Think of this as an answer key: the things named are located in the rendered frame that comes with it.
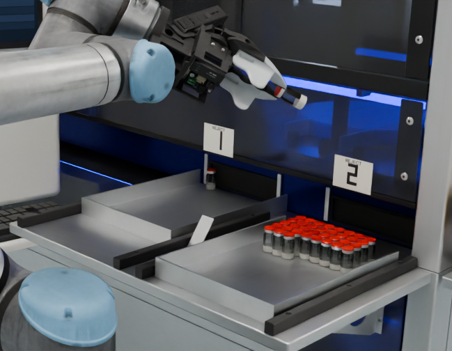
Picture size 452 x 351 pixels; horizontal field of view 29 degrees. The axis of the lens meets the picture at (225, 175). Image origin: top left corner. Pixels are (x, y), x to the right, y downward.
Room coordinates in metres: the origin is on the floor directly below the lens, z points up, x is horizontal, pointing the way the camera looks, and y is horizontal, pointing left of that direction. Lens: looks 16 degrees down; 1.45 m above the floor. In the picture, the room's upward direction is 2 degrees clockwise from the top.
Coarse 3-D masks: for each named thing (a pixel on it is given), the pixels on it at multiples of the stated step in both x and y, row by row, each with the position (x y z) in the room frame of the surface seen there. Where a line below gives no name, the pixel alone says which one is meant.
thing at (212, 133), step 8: (208, 128) 1.80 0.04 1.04; (216, 128) 1.79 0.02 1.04; (224, 128) 1.77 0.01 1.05; (208, 136) 1.80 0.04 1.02; (216, 136) 1.79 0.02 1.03; (224, 136) 1.77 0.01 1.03; (232, 136) 1.76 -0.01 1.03; (208, 144) 1.80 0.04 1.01; (216, 144) 1.79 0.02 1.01; (224, 144) 1.77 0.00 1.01; (232, 144) 1.76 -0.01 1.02; (216, 152) 1.79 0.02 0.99; (224, 152) 1.77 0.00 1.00; (232, 152) 1.76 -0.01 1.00
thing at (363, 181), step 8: (336, 160) 1.58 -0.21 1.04; (344, 160) 1.57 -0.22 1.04; (352, 160) 1.56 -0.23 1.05; (360, 160) 1.54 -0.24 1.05; (336, 168) 1.58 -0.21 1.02; (344, 168) 1.57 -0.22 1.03; (352, 168) 1.55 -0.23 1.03; (360, 168) 1.54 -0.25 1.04; (368, 168) 1.53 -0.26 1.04; (336, 176) 1.58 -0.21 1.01; (344, 176) 1.57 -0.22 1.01; (352, 176) 1.55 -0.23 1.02; (360, 176) 1.54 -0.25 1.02; (368, 176) 1.53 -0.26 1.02; (336, 184) 1.58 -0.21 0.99; (344, 184) 1.57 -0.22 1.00; (360, 184) 1.54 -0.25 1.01; (368, 184) 1.53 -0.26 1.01; (368, 192) 1.53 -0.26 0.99
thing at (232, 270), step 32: (256, 224) 1.55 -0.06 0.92; (160, 256) 1.37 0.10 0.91; (192, 256) 1.43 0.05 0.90; (224, 256) 1.47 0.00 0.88; (256, 256) 1.47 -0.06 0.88; (384, 256) 1.41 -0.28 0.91; (192, 288) 1.31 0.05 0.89; (224, 288) 1.26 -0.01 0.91; (256, 288) 1.33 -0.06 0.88; (288, 288) 1.33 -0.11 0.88; (320, 288) 1.27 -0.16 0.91
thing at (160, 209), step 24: (120, 192) 1.75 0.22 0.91; (144, 192) 1.80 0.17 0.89; (168, 192) 1.84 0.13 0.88; (192, 192) 1.85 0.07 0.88; (216, 192) 1.86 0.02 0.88; (96, 216) 1.65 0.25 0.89; (120, 216) 1.60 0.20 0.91; (144, 216) 1.67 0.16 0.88; (168, 216) 1.68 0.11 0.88; (192, 216) 1.69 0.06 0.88; (216, 216) 1.59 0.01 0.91; (240, 216) 1.65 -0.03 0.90
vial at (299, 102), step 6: (282, 90) 1.25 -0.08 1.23; (288, 90) 1.26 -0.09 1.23; (276, 96) 1.26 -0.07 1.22; (282, 96) 1.26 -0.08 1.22; (288, 96) 1.25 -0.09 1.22; (294, 96) 1.26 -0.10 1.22; (300, 96) 1.26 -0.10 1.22; (288, 102) 1.26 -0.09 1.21; (294, 102) 1.26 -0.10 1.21; (300, 102) 1.26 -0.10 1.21; (300, 108) 1.26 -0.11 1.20
